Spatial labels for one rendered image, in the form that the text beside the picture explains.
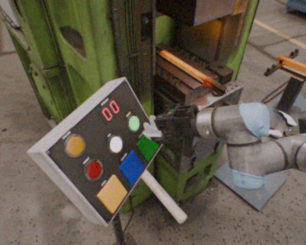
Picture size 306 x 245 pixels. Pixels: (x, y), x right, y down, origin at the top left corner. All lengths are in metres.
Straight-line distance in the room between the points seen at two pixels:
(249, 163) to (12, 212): 1.74
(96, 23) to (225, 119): 0.51
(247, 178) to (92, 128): 0.40
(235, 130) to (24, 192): 1.77
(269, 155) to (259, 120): 0.10
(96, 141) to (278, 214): 1.56
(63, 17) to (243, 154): 0.96
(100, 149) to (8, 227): 1.40
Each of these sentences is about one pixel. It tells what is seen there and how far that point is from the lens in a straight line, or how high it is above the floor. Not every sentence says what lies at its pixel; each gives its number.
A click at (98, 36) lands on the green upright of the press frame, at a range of 0.87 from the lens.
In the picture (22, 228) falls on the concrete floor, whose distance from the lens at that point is 1.95.
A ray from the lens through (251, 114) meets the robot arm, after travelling 0.55.
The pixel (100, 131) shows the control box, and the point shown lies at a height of 1.14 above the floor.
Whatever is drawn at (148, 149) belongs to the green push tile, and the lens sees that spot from 0.80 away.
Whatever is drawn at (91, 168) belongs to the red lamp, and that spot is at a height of 1.10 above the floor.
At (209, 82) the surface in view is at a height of 1.01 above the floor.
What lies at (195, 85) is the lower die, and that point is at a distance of 1.11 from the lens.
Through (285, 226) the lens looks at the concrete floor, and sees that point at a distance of 1.97.
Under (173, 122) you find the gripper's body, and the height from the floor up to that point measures 1.18.
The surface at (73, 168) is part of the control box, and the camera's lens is 0.63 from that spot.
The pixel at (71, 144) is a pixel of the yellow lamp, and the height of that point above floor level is 1.17.
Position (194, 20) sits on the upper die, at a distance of 0.92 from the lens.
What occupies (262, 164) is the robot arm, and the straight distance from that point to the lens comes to 0.60.
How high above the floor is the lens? 1.62
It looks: 45 degrees down
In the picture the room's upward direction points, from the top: straight up
